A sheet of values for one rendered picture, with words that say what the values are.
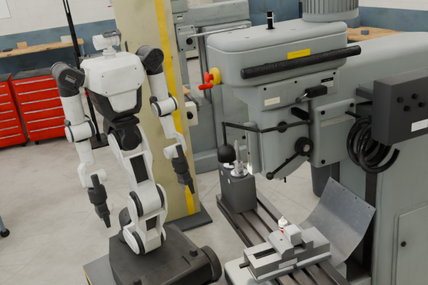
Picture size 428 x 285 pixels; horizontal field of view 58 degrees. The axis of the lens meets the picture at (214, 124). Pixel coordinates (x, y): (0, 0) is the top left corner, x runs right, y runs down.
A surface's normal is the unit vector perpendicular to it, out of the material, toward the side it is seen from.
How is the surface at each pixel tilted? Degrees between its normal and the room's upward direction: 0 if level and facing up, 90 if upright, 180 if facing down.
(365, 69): 90
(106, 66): 45
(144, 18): 90
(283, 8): 90
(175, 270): 0
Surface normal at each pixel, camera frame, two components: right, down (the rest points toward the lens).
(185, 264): -0.11, -0.92
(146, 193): 0.46, -0.15
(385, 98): -0.93, 0.23
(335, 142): 0.36, 0.32
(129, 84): 0.55, 0.25
